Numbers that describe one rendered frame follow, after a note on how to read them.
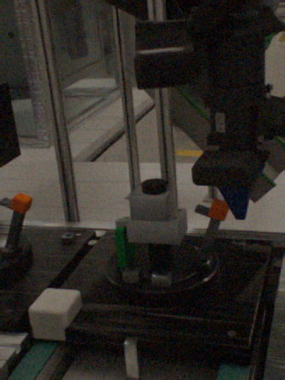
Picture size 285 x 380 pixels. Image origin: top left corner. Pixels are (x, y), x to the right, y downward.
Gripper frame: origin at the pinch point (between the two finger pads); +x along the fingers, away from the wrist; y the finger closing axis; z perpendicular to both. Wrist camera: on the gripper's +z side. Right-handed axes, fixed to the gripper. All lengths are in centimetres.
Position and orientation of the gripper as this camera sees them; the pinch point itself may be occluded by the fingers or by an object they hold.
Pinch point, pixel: (239, 190)
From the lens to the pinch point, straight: 69.3
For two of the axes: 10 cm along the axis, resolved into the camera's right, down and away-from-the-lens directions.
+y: 3.0, -3.6, 8.8
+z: 9.5, 0.2, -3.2
